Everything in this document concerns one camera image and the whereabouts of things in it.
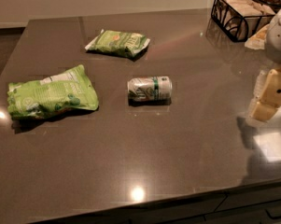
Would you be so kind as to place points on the white packets in basket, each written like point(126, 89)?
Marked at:
point(245, 10)

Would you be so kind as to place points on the white green soda can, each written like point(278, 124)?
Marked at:
point(143, 89)

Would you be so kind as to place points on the light green rice chip bag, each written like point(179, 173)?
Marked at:
point(52, 96)

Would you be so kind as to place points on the dark green snack bag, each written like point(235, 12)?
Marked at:
point(122, 44)

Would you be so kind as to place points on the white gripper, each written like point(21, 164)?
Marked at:
point(279, 38)

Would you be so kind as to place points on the dark cabinet drawer front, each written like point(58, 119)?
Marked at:
point(255, 205)

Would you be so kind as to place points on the yellow white snack packet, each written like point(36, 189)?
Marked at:
point(257, 41)

